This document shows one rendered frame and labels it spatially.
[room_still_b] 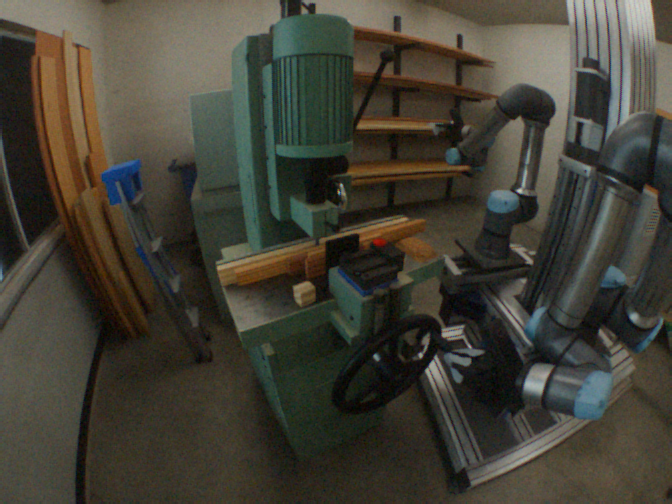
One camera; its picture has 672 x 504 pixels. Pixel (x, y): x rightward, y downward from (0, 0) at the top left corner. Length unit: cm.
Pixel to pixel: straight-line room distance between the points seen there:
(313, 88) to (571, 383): 67
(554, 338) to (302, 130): 63
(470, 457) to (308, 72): 131
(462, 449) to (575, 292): 88
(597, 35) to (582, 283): 78
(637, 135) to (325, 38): 56
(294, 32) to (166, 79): 244
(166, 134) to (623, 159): 300
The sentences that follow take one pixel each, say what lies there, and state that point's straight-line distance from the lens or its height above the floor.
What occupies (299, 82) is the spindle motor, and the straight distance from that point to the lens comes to 59.
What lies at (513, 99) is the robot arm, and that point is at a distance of 104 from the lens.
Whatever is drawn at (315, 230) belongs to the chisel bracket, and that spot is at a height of 102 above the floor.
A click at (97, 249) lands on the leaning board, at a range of 189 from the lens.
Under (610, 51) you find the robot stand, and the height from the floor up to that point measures 163.
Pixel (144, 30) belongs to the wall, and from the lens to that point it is 315.
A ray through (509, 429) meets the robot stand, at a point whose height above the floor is 21.
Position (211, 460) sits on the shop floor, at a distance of 148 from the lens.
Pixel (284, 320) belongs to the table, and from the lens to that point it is 63.
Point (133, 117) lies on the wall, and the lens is 304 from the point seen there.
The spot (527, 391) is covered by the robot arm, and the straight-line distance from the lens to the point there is 51.
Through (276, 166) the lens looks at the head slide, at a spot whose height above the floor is 115.
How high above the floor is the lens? 132
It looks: 30 degrees down
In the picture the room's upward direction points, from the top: straight up
